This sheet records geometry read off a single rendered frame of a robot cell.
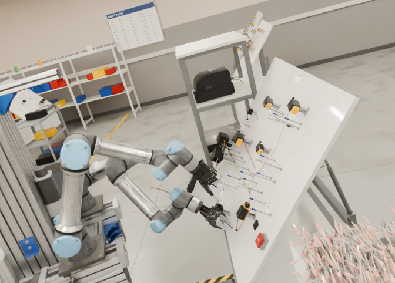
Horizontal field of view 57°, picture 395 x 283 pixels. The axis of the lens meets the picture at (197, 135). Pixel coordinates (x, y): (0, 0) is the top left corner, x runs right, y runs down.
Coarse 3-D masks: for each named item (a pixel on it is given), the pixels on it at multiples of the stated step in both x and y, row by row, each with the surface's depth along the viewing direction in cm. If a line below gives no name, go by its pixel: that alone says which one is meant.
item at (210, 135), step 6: (222, 126) 310; (228, 126) 306; (234, 126) 303; (240, 126) 299; (204, 132) 308; (210, 132) 304; (216, 132) 301; (228, 132) 294; (234, 132) 290; (210, 138) 292; (216, 138) 288; (210, 144) 279; (216, 144) 278; (228, 144) 279; (210, 150) 280
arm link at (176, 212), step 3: (171, 204) 192; (168, 207) 191; (171, 207) 191; (174, 207) 190; (183, 207) 192; (168, 210) 189; (171, 210) 189; (174, 210) 190; (177, 210) 191; (180, 210) 191; (174, 213) 189; (177, 213) 190; (180, 213) 193; (174, 216) 188; (177, 216) 191; (174, 219) 189
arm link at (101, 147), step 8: (88, 136) 163; (96, 136) 166; (96, 144) 164; (104, 144) 166; (112, 144) 168; (120, 144) 170; (128, 144) 172; (96, 152) 166; (104, 152) 166; (112, 152) 167; (120, 152) 168; (128, 152) 170; (136, 152) 171; (144, 152) 172; (152, 152) 174; (160, 152) 176; (128, 160) 173; (136, 160) 172; (144, 160) 173; (152, 160) 174
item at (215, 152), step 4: (216, 148) 249; (220, 148) 251; (216, 152) 248; (220, 152) 249; (212, 156) 251; (216, 156) 246; (220, 156) 247; (224, 156) 251; (212, 160) 250; (216, 160) 251; (220, 160) 248; (232, 160) 252
